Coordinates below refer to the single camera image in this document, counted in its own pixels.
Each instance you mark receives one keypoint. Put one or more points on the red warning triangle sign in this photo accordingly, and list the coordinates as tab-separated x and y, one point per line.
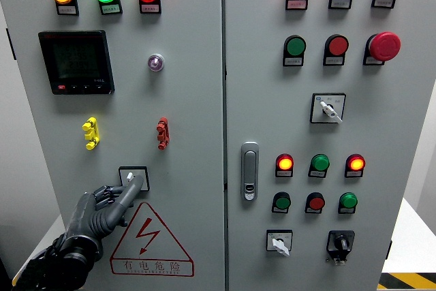
148	233

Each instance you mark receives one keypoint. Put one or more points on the grey cabinet door with display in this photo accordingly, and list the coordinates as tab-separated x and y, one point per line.
190	100

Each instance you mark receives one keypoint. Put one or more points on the black display meter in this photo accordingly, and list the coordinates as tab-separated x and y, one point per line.
77	62

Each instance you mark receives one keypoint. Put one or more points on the silver door lock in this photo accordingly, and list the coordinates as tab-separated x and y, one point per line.
250	168

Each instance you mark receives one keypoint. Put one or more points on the white round lamp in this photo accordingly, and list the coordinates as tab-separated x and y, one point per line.
156	62

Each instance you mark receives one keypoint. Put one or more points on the black door hinge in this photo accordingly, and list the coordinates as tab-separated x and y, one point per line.
11	44
389	250

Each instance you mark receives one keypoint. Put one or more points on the small label plate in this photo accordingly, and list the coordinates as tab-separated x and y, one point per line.
383	2
316	174
334	60
67	9
296	4
313	211
353	173
339	3
150	8
374	60
293	61
283	173
110	8
346	210
280	210

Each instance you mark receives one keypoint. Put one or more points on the small green push button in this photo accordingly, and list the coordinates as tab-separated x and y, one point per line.
282	202

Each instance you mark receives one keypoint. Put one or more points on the small red ringed lamp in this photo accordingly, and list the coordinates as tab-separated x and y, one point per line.
285	162
355	163

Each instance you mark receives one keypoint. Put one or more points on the small red push button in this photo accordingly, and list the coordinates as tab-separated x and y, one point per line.
316	202

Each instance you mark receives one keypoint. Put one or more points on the small green lamp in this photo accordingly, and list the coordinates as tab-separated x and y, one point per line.
348	200
320	162

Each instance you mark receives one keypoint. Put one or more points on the large green push button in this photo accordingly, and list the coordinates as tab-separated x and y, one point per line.
295	46

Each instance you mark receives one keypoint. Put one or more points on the grey cabinet door with lock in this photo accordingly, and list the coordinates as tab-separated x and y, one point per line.
374	134

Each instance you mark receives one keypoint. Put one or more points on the large red push button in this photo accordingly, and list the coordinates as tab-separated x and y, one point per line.
338	45

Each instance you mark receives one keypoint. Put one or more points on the black yellow striped tape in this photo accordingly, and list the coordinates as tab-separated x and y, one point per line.
408	280

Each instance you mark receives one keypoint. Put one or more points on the large red stop button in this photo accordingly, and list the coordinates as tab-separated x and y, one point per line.
385	46

